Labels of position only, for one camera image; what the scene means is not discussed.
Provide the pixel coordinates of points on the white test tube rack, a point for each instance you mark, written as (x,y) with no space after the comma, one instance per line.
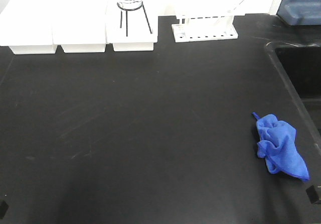
(205,28)

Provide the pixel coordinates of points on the white left storage bin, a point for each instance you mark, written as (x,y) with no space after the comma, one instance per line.
(26,26)

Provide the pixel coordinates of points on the white storage bin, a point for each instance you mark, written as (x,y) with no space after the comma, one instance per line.
(26,26)
(79,25)
(139,37)

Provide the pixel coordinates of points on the black wire tripod stand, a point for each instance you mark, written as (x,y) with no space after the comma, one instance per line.
(126,19)

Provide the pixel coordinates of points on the blue-grey plastic container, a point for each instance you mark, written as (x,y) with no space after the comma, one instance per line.
(300,12)

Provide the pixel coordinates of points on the blue microfiber cloth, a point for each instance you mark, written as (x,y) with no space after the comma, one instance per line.
(277,147)

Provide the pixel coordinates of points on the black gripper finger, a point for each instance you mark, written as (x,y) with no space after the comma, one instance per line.
(3,208)
(313,193)

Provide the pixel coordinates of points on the black lab sink basin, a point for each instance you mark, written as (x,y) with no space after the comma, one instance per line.
(298,66)

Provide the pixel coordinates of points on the clear glass pipette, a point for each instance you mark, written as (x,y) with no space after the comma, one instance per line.
(227,13)

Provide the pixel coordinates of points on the white middle storage bin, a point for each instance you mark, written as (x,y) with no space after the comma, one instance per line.
(79,25)

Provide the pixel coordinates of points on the white right storage bin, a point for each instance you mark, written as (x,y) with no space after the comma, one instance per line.
(139,37)

